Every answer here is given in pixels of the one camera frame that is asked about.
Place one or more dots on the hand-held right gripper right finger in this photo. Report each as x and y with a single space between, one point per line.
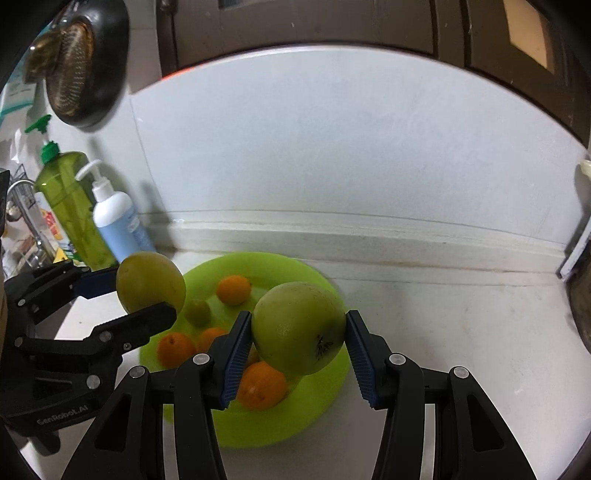
360 360

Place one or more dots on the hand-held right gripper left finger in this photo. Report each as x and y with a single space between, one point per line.
235 364

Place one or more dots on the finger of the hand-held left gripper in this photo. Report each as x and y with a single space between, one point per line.
138 323
99 282

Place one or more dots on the small orange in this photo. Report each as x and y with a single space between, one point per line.
175 349
210 339
234 290
261 385

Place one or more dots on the large green citrus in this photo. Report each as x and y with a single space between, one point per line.
150 286

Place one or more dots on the small green lime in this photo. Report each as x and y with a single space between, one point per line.
197 312

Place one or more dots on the large green apple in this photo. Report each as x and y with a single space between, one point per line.
300 327

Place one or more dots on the green plastic plate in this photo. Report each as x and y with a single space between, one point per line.
304 406

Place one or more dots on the blue pump bottle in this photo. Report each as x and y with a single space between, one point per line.
117 221

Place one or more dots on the green dish soap bottle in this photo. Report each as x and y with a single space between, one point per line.
69 198

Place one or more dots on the chrome faucet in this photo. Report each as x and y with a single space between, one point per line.
23 221

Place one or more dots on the white plastic bag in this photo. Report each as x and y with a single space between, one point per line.
18 99

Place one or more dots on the black hanging pan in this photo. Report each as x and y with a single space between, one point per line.
108 69

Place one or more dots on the metal mesh skimmer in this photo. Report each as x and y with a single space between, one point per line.
69 69

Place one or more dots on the grey-edged white board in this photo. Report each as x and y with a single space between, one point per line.
577 258

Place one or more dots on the dark brown cabinet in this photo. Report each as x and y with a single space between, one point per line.
323 23

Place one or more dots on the white wall hook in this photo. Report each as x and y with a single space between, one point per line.
585 168

